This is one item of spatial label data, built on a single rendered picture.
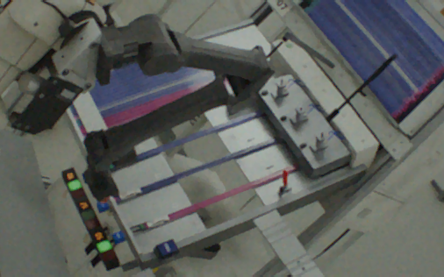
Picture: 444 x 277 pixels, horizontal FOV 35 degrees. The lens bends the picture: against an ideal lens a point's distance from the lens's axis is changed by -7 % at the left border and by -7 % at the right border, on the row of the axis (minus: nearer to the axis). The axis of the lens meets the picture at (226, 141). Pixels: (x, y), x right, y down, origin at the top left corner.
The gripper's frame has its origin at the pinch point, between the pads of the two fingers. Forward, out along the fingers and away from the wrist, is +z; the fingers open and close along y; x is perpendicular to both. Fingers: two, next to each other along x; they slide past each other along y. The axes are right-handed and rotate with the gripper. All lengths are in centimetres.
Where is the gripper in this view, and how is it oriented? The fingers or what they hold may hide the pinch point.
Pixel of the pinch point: (103, 200)
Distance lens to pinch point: 200.5
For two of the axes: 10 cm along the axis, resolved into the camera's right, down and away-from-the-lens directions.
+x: -8.9, 3.4, -3.2
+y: -4.6, -7.1, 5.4
